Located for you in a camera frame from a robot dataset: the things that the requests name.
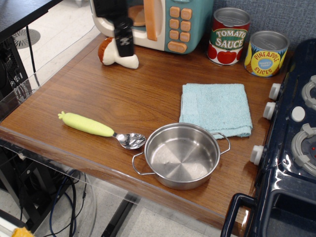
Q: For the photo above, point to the white stove knob bottom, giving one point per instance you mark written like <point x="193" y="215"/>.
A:
<point x="256" y="154"/>

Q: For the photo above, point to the white stove knob middle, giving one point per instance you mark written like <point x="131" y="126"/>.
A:
<point x="269" y="110"/>

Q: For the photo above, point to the white stove knob top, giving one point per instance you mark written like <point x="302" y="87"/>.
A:
<point x="274" y="91"/>

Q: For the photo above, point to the light blue cloth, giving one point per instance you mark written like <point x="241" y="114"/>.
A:
<point x="219" y="108"/>

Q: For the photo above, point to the toy microwave teal cream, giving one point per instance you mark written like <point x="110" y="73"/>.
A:
<point x="175" y="26"/>

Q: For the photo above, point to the dark blue toy stove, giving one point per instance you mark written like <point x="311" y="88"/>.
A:
<point x="284" y="204"/>

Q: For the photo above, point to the stainless steel pot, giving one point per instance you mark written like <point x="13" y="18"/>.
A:
<point x="183" y="156"/>

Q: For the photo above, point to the spoon with green handle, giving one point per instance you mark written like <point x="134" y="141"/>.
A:
<point x="130" y="141"/>

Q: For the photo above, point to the plush mushroom toy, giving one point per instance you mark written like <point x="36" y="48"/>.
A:
<point x="109" y="54"/>

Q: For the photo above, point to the clear acrylic table guard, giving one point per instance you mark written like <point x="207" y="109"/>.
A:
<point x="75" y="81"/>

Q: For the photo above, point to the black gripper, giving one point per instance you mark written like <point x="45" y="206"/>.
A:
<point x="117" y="10"/>

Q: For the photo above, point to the tomato sauce can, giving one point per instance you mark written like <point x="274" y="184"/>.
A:
<point x="228" y="33"/>

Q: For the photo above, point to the white stove knob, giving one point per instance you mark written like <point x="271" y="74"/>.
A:
<point x="269" y="110"/>
<point x="274" y="91"/>
<point x="256" y="154"/>

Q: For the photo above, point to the black desk left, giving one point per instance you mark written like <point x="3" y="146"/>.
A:
<point x="17" y="14"/>

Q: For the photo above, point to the pineapple slices can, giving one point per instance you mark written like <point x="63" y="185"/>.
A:
<point x="266" y="53"/>

